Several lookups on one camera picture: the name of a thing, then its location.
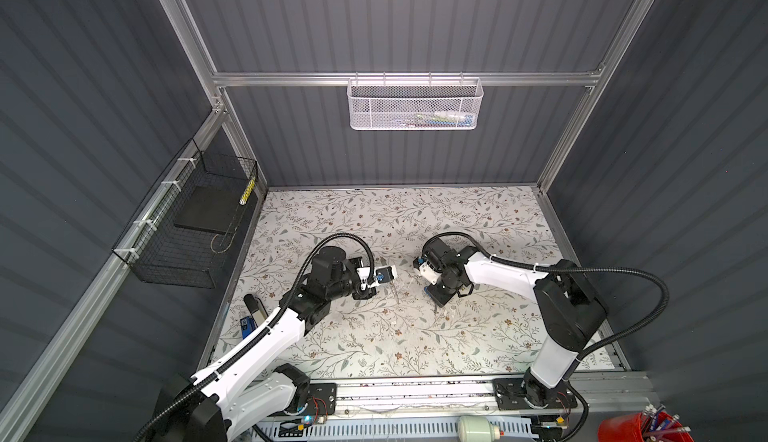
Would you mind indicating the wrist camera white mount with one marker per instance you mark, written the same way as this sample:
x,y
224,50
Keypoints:
x,y
379,276
426,271

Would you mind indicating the white plastic bottle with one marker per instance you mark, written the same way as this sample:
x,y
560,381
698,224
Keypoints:
x,y
477,429

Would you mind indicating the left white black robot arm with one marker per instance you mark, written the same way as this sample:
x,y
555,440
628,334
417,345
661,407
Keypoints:
x,y
270,334

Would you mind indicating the white cable duct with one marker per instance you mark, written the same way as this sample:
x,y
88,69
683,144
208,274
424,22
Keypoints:
x,y
393,429

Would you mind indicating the black wire basket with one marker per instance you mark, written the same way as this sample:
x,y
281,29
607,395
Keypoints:
x,y
191,230

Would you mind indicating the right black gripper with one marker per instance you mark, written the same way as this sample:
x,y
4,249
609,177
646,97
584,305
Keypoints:
x,y
437,298

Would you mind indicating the white wire mesh basket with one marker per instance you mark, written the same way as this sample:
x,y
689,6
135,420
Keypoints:
x,y
414,104

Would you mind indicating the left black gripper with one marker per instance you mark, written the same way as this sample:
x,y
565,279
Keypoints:
x,y
362,294

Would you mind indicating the red cup with pens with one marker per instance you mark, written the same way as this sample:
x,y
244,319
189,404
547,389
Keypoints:
x,y
649,425

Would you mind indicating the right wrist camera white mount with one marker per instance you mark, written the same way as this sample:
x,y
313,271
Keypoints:
x,y
426,271

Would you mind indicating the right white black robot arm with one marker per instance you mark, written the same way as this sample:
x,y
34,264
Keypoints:
x,y
571,310

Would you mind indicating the yellow marker pen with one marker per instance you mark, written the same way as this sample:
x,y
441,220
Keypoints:
x,y
243,200

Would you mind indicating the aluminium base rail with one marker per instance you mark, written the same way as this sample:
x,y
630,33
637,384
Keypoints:
x,y
611,391

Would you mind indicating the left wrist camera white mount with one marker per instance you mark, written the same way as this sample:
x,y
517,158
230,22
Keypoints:
x,y
379,276

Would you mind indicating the black blue handheld device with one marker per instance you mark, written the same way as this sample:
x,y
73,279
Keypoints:
x,y
256,316

